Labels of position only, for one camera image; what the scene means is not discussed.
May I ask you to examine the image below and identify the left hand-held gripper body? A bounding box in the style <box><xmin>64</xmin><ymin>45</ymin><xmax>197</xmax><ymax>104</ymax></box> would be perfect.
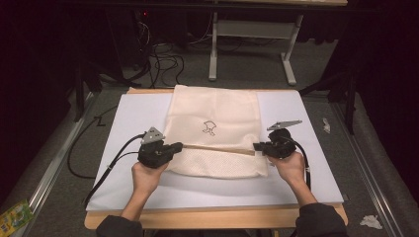
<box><xmin>136</xmin><ymin>126</ymin><xmax>176</xmax><ymax>170</ymax></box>

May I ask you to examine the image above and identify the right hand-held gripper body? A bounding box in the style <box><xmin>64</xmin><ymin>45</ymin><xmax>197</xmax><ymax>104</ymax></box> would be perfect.
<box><xmin>261</xmin><ymin>119</ymin><xmax>303</xmax><ymax>160</ymax></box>

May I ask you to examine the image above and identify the cream woven cloth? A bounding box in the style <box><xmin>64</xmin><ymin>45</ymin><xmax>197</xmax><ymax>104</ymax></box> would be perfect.
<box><xmin>163</xmin><ymin>84</ymin><xmax>270</xmax><ymax>179</ymax></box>

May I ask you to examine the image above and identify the person's right hand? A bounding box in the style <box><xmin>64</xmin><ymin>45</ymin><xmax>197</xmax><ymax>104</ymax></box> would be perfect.
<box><xmin>266</xmin><ymin>151</ymin><xmax>306</xmax><ymax>186</ymax></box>

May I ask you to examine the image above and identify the person's left hand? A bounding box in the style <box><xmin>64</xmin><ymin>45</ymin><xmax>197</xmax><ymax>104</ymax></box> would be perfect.
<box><xmin>130</xmin><ymin>160</ymin><xmax>170</xmax><ymax>199</ymax></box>

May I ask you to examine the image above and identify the white table board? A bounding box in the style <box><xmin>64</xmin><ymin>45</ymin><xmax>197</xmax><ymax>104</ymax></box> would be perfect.
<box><xmin>86</xmin><ymin>90</ymin><xmax>345</xmax><ymax>212</ymax></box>

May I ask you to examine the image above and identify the wooden table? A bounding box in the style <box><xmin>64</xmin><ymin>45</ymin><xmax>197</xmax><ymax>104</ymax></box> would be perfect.
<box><xmin>83</xmin><ymin>86</ymin><xmax>350</xmax><ymax>231</ymax></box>

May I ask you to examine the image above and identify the black stand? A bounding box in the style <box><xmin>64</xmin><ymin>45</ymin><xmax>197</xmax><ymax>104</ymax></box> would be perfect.
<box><xmin>72</xmin><ymin>57</ymin><xmax>132</xmax><ymax>123</ymax></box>
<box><xmin>298</xmin><ymin>68</ymin><xmax>360</xmax><ymax>136</ymax></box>

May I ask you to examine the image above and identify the dark computer tower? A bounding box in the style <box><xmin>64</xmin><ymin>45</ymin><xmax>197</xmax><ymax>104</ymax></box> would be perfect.
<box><xmin>104</xmin><ymin>8</ymin><xmax>153</xmax><ymax>72</ymax></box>

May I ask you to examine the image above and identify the green yellow packet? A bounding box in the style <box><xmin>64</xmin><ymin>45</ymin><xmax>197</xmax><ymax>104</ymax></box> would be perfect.
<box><xmin>0</xmin><ymin>198</ymin><xmax>36</xmax><ymax>237</ymax></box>

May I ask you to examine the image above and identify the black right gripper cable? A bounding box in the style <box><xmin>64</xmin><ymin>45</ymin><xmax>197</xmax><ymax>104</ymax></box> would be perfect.
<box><xmin>286</xmin><ymin>135</ymin><xmax>312</xmax><ymax>193</ymax></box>

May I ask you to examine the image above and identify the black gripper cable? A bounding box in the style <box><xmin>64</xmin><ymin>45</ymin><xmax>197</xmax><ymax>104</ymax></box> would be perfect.
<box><xmin>82</xmin><ymin>132</ymin><xmax>146</xmax><ymax>207</ymax></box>
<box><xmin>286</xmin><ymin>135</ymin><xmax>312</xmax><ymax>193</ymax></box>

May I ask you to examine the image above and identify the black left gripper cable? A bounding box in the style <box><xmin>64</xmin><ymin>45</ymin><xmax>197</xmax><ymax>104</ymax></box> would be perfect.
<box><xmin>82</xmin><ymin>132</ymin><xmax>146</xmax><ymax>207</ymax></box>

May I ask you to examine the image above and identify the black floor cable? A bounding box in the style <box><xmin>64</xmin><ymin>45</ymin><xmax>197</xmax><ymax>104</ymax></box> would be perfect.
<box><xmin>66</xmin><ymin>104</ymin><xmax>119</xmax><ymax>181</ymax></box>

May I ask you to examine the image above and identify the metal floor rail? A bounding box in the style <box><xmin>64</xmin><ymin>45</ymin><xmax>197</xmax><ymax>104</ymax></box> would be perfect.
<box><xmin>330</xmin><ymin>101</ymin><xmax>398</xmax><ymax>237</ymax></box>
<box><xmin>18</xmin><ymin>91</ymin><xmax>97</xmax><ymax>237</ymax></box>

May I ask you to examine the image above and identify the tangle of black floor cables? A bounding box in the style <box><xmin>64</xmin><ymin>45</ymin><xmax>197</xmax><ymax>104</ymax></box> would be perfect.
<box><xmin>129</xmin><ymin>19</ymin><xmax>211</xmax><ymax>89</ymax></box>

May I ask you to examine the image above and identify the white desk frame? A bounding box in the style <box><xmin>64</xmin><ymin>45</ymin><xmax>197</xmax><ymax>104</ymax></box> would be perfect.
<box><xmin>208</xmin><ymin>11</ymin><xmax>305</xmax><ymax>87</ymax></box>

